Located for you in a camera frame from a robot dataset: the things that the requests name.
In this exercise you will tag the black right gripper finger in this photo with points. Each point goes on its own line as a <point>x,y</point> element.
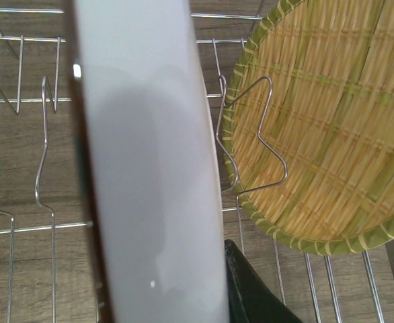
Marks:
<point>249,298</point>

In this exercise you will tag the yellow woven bamboo plate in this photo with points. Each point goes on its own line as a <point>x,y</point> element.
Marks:
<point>309,125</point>

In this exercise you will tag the blue striped white plate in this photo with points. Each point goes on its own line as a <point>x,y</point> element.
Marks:
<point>146,159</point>

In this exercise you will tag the steel wire dish rack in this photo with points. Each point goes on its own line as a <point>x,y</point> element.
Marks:
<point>45,274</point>

